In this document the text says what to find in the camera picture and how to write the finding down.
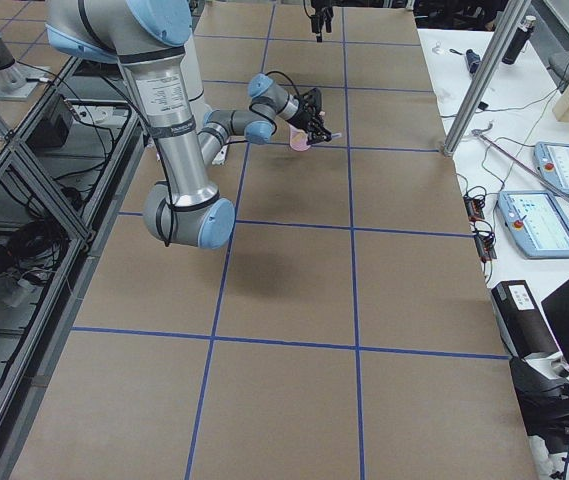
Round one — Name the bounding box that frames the black cardboard box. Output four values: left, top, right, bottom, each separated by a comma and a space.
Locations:
491, 280, 559, 360

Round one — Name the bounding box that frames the aluminium frame post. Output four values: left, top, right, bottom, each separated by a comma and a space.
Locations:
441, 0, 531, 157

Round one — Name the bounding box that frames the near blue teach pendant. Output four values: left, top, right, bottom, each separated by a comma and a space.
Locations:
497, 190, 569, 259

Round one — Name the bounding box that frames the black water bottle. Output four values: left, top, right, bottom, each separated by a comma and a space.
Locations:
502, 15, 537, 65

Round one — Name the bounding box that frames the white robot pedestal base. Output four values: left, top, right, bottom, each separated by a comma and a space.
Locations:
178, 0, 230, 166

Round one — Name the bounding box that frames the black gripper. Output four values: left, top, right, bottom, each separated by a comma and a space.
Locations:
311, 0, 333, 43
288, 97, 333, 145

